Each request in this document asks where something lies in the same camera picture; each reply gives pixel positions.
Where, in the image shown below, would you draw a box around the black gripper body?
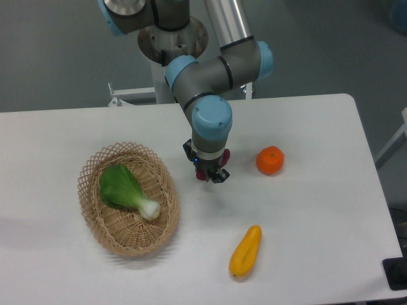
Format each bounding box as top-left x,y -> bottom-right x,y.
192,149 -> 226,181

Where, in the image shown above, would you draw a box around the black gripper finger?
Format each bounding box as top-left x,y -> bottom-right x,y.
207,168 -> 230,184
183,139 -> 196,163

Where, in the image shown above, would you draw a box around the purple sweet potato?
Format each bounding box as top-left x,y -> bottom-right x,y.
194,149 -> 230,182

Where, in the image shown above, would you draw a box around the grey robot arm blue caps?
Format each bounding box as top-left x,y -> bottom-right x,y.
99,1 -> 274,183

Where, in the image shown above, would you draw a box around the orange tangerine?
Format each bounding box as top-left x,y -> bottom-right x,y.
256,146 -> 285,175

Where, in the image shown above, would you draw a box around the green bok choy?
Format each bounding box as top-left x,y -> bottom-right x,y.
99,164 -> 161,220

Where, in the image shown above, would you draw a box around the yellow papaya toy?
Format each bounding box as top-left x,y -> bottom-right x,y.
229,225 -> 263,278

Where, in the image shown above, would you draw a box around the woven wicker basket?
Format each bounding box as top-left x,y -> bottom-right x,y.
78,142 -> 180,257

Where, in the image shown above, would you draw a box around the black box at table edge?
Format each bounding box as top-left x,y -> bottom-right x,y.
382,257 -> 406,291

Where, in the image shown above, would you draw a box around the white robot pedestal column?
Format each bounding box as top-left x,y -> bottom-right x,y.
149,61 -> 176,104

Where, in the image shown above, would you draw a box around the white metal mounting frame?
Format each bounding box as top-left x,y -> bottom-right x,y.
108,82 -> 235,108

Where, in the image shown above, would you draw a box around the white frame at right edge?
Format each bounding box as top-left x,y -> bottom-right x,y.
374,108 -> 406,170

